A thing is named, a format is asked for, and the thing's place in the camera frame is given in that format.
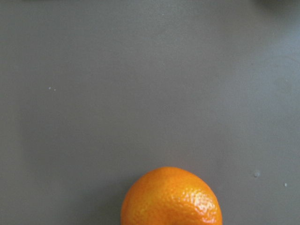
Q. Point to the orange mandarin fruit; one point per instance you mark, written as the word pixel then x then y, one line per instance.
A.
pixel 170 196

